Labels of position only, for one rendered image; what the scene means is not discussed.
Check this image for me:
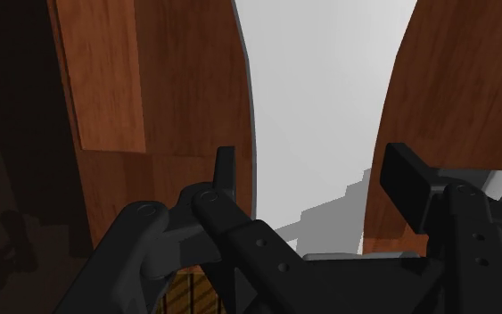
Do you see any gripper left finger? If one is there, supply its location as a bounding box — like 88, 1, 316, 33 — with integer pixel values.
53, 146, 321, 314

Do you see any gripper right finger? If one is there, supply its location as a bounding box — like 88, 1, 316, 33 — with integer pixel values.
380, 142, 502, 314

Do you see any plain brown wooden cabinet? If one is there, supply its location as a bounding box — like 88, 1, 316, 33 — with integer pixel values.
360, 0, 502, 258

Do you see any brown wooden cabinet with door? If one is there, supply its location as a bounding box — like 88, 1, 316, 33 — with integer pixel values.
45, 0, 259, 252

